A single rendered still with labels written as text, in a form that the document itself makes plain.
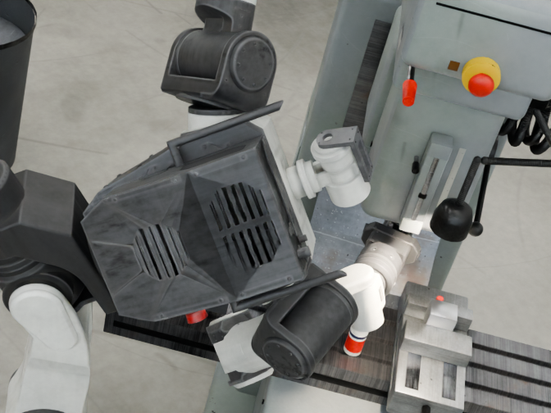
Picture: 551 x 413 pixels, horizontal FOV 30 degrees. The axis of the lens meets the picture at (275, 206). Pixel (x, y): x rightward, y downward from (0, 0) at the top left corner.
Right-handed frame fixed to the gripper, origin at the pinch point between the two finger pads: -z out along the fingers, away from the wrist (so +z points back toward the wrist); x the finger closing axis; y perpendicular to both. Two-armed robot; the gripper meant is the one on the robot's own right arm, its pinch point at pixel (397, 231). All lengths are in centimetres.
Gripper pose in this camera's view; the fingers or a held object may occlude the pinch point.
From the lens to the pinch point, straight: 215.3
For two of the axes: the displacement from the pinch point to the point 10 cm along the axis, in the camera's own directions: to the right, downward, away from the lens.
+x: -9.0, -4.0, 1.8
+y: -2.1, 7.6, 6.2
